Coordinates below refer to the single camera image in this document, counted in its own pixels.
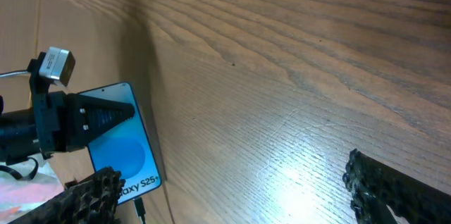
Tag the blue Galaxy smartphone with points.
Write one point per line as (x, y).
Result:
(125, 148)

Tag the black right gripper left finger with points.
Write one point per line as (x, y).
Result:
(89, 201)

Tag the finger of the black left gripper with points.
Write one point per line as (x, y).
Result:
(89, 118)

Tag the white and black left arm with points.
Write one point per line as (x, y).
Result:
(19, 139)

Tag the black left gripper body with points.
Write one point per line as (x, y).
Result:
(50, 111)

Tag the colourful painted board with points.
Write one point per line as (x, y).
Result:
(19, 197)

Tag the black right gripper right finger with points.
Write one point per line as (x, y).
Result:
(381, 193)

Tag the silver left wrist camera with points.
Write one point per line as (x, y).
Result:
(57, 66)

